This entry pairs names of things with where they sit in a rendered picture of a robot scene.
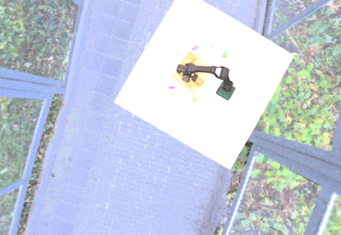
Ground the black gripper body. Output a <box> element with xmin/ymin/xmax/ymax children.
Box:
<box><xmin>187</xmin><ymin>74</ymin><xmax>198</xmax><ymax>81</ymax></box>

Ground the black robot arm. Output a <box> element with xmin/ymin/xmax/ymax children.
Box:
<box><xmin>176</xmin><ymin>63</ymin><xmax>234</xmax><ymax>92</ymax></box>

